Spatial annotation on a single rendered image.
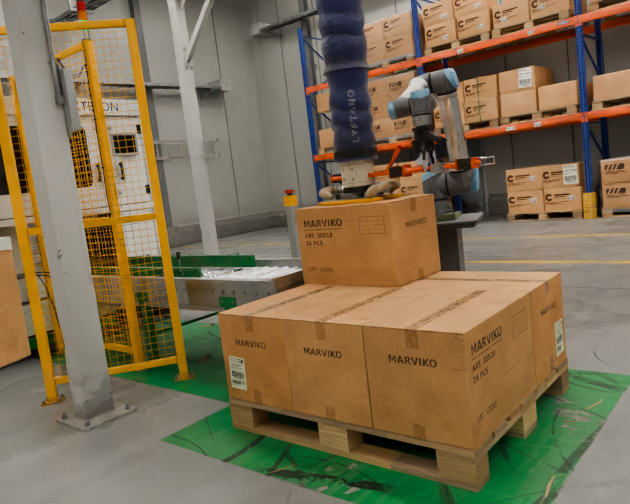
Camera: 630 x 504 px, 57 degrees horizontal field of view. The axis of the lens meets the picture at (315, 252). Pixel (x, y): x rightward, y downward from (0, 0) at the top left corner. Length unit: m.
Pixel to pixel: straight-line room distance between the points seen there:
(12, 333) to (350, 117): 1.77
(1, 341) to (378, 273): 1.60
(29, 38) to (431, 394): 2.43
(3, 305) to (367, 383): 1.26
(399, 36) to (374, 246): 8.75
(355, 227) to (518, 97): 7.63
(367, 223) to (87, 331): 1.52
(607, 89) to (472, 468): 8.21
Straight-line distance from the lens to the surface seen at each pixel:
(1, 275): 2.10
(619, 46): 11.19
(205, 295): 3.45
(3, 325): 2.10
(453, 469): 2.14
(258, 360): 2.55
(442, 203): 3.61
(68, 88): 3.20
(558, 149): 11.37
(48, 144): 3.14
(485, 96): 10.49
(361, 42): 3.01
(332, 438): 2.41
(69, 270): 3.14
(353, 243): 2.84
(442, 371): 2.01
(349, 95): 2.94
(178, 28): 6.58
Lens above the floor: 1.08
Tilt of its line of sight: 7 degrees down
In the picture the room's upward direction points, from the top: 7 degrees counter-clockwise
